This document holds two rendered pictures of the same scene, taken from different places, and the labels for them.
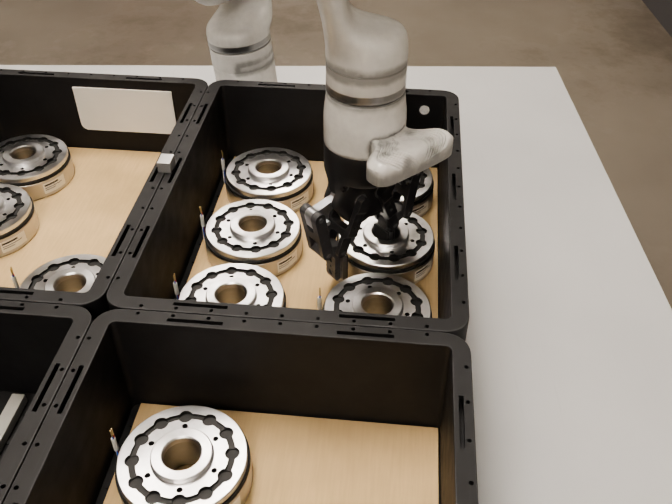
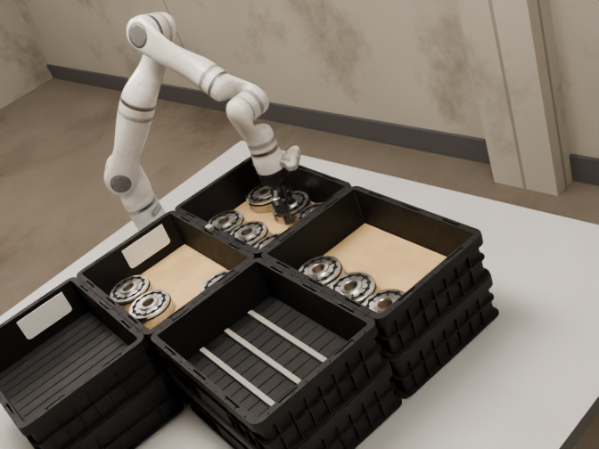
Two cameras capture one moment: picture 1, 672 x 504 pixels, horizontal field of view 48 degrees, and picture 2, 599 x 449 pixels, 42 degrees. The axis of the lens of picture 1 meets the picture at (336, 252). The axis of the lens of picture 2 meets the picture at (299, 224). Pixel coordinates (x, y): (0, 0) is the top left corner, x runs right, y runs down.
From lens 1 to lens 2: 1.33 m
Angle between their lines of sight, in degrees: 28
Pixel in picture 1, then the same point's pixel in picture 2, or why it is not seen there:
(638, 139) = not seen: hidden behind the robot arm
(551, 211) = not seen: hidden behind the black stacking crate
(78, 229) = (184, 288)
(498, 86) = (229, 162)
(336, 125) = (266, 164)
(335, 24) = (255, 131)
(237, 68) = (152, 213)
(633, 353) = (383, 191)
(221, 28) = (135, 200)
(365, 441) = (352, 239)
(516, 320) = not seen: hidden behind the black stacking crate
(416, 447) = (365, 229)
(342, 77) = (262, 147)
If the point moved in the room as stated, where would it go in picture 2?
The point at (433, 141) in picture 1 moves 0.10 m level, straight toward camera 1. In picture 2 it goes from (295, 150) to (318, 159)
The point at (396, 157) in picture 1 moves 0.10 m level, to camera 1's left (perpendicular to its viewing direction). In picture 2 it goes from (292, 158) to (264, 181)
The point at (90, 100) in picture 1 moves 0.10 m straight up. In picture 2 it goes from (131, 252) to (113, 220)
